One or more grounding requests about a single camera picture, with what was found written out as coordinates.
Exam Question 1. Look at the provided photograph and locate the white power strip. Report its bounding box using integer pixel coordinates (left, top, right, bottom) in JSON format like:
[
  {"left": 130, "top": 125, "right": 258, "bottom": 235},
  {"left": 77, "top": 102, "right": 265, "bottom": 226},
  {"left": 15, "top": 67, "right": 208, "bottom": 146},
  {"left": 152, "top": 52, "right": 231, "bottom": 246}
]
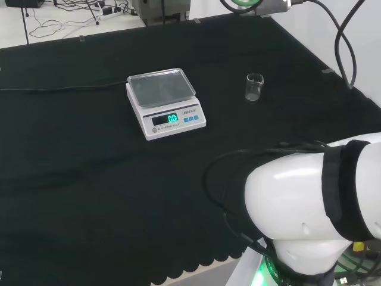
[{"left": 99, "top": 11, "right": 123, "bottom": 21}]

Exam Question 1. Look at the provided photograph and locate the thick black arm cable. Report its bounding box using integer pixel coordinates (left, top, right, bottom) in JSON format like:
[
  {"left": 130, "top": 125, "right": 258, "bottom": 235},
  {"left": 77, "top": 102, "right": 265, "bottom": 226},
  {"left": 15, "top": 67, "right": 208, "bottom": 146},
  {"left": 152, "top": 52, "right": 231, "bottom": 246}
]
[{"left": 293, "top": 0, "right": 366, "bottom": 90}]

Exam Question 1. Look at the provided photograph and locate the black tripod leg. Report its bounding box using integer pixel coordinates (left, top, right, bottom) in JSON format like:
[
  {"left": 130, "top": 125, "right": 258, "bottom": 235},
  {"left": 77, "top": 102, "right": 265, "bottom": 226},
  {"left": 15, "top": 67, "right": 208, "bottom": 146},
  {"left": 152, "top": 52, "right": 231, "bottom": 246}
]
[{"left": 84, "top": 0, "right": 101, "bottom": 25}]

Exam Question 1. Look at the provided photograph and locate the grey metal box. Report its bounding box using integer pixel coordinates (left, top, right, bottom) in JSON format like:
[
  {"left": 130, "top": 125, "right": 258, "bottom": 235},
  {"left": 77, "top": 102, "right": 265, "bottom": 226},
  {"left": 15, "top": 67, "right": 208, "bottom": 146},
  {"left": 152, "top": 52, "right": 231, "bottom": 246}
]
[{"left": 132, "top": 0, "right": 192, "bottom": 27}]

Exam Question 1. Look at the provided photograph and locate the black pole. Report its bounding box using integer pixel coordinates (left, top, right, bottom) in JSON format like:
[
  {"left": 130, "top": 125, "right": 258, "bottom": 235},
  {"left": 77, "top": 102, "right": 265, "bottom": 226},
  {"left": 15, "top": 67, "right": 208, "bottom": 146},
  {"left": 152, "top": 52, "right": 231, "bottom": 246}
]
[{"left": 20, "top": 0, "right": 30, "bottom": 45}]

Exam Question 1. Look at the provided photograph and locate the white electronic balance steel pan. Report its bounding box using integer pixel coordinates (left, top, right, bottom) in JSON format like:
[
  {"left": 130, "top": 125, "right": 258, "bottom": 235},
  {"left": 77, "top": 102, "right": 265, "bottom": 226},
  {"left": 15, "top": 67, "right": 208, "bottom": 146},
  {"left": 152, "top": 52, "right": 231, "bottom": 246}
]
[{"left": 125, "top": 67, "right": 207, "bottom": 141}]

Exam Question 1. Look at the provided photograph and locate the black table cloth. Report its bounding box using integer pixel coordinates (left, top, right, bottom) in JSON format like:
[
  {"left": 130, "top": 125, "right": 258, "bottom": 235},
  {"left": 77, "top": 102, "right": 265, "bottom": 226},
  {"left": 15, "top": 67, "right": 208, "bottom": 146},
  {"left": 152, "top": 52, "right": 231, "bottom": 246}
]
[{"left": 0, "top": 13, "right": 381, "bottom": 286}]

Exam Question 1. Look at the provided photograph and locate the small clear glass beaker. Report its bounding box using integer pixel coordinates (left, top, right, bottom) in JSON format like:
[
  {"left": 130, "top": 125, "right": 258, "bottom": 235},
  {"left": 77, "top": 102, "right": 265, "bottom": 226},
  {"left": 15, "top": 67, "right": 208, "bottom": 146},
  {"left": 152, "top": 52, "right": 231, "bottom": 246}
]
[{"left": 245, "top": 73, "right": 265, "bottom": 102}]

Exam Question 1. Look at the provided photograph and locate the thin black balance power cable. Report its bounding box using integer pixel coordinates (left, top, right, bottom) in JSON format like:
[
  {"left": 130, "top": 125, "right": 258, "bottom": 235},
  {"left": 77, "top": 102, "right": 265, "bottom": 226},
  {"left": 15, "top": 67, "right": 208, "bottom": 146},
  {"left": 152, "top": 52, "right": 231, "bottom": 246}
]
[{"left": 0, "top": 80, "right": 129, "bottom": 92}]

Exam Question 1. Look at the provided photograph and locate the green cable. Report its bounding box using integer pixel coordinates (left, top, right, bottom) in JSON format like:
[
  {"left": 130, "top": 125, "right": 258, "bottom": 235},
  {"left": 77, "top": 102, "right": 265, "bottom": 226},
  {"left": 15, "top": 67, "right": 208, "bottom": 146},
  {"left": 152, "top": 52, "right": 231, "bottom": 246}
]
[{"left": 220, "top": 0, "right": 264, "bottom": 14}]

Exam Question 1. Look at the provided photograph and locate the black cable bundle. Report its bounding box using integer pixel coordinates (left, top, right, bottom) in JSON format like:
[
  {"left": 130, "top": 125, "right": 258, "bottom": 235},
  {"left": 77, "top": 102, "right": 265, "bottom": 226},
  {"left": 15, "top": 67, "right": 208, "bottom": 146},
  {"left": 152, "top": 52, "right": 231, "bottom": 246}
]
[{"left": 202, "top": 141, "right": 330, "bottom": 286}]

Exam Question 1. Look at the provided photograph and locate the black box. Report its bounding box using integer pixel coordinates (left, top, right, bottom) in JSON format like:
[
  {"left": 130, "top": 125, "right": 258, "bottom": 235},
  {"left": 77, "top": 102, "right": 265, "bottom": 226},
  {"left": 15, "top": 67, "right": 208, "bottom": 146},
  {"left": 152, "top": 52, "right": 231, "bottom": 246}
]
[{"left": 5, "top": 0, "right": 46, "bottom": 9}]

